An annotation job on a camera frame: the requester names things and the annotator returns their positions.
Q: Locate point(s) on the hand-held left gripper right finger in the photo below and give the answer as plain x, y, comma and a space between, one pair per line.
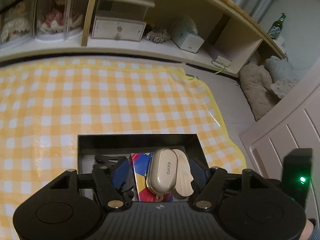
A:
199, 173

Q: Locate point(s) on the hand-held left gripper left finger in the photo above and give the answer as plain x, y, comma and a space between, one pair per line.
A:
120, 173

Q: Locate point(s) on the oval wooden piece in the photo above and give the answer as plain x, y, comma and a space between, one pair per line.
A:
184, 180

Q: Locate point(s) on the red and blue card box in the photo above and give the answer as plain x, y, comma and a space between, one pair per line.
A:
140, 181

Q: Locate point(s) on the dark hair claw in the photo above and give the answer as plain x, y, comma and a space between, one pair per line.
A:
105, 159

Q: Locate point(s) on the beige earbuds case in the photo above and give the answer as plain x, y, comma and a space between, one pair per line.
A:
162, 172

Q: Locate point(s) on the black box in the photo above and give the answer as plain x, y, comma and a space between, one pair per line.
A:
140, 141

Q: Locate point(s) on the person's right forearm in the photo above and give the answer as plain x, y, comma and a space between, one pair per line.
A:
312, 229

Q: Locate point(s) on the pale pink door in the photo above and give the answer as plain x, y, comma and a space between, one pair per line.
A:
282, 135

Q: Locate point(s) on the yellow checked mat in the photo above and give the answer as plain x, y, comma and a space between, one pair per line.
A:
100, 100

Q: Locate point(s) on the beige fluffy cushion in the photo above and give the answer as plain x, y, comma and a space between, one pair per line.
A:
258, 90

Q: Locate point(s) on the pale grey plush toy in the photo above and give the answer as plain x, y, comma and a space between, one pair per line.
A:
281, 71

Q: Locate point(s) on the tissue box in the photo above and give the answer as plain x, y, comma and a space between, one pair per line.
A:
190, 38

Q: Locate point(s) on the green glass bottle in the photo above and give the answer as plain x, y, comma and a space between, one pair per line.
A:
276, 27

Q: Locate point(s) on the beaded scrunchie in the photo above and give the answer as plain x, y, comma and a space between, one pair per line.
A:
158, 35

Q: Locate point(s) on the white mini drawer cabinet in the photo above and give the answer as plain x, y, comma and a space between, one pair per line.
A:
120, 28

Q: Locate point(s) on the wooden shelf unit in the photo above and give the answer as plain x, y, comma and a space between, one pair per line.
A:
87, 17

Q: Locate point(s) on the clear doll case pink dress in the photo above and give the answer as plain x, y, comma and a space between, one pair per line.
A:
60, 20

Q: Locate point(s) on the clear doll case white dress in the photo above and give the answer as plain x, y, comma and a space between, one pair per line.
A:
15, 27

